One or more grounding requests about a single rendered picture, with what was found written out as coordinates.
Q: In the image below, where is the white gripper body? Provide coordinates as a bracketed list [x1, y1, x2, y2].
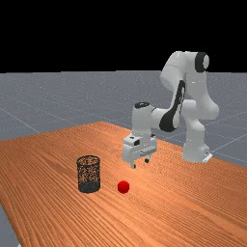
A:
[122, 132, 158, 164]

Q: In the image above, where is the red ball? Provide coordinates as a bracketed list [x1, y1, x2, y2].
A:
[117, 179, 131, 194]

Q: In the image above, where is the dark mesh basket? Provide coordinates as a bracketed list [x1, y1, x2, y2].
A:
[76, 154, 101, 194]

